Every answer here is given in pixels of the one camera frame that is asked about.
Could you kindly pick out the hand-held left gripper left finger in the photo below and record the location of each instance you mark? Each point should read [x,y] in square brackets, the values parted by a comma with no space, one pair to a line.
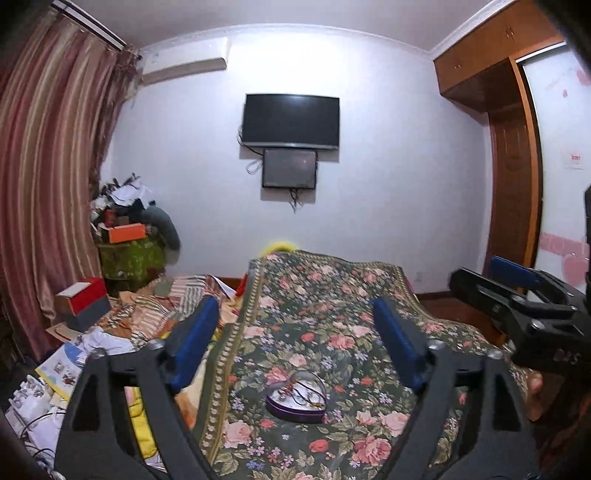
[194,341]

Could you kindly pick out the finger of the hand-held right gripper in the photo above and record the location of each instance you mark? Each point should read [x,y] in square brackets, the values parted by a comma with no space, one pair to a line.
[512,273]
[480,293]

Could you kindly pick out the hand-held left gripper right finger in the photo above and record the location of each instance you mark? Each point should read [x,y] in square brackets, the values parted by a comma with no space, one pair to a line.
[397,341]

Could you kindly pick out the purple heart-shaped jewelry box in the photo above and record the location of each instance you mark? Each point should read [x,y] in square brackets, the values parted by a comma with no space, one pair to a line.
[295,414]

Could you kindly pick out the person's right forearm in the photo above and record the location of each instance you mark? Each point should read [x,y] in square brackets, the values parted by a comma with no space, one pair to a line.
[568,424]

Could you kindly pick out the person's right hand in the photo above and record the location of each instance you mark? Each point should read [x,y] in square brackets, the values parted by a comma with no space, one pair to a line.
[535,392]

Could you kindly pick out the striped patchwork blanket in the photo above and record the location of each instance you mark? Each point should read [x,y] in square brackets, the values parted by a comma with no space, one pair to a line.
[161,304]

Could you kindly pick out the floral blanket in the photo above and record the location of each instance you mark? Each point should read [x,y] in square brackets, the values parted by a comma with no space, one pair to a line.
[323,323]

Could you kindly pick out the white cloth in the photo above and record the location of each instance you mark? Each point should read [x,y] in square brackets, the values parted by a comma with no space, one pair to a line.
[106,341]

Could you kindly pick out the wooden door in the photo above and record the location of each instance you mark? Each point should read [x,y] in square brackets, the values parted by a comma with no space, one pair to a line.
[512,184]

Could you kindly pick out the yellow cloth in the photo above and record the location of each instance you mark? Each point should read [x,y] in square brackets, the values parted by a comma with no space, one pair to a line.
[138,424]

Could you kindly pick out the green cloth-covered cabinet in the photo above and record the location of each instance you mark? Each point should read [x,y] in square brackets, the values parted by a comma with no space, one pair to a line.
[131,263]

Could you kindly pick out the red and grey box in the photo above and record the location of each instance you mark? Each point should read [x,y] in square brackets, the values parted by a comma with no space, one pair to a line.
[83,300]

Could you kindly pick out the yellow fluffy item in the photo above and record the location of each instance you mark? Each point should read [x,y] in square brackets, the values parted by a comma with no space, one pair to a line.
[277,245]

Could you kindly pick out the orange box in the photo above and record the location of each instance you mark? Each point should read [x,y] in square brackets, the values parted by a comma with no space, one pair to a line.
[124,233]

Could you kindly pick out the blue white booklet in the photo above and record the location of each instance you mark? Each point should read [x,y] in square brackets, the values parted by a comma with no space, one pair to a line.
[64,364]

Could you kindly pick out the pile of clothes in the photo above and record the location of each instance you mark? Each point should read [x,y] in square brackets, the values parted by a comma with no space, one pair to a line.
[122,194]

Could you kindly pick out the wooden overhead cabinet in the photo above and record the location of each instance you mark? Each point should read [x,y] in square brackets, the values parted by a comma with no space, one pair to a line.
[485,60]

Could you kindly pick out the pink striped curtain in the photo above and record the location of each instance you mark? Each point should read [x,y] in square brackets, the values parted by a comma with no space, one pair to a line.
[46,161]

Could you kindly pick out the white air conditioner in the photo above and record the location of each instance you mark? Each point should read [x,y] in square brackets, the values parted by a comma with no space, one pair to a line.
[184,62]

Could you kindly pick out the small black wall monitor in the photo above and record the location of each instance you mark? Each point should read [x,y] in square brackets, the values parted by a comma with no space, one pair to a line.
[290,168]

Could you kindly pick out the large black wall television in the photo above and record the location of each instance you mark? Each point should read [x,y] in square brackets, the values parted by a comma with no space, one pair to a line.
[291,120]

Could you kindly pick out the white curtain rail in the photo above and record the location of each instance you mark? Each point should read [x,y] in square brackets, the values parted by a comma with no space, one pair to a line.
[92,27]

